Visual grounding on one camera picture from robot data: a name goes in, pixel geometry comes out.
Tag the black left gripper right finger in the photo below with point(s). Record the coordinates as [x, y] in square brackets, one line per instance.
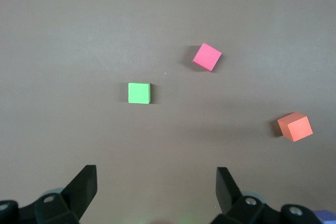
[225, 190]

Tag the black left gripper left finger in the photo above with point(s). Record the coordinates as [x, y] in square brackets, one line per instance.
[84, 182]

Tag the orange foam block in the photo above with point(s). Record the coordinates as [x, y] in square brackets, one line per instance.
[296, 128]

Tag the green foam block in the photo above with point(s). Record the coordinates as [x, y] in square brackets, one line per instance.
[138, 93]

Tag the purple foam block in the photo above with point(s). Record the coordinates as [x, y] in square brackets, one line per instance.
[326, 218]

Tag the red foam block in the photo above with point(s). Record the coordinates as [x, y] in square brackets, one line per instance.
[207, 56]

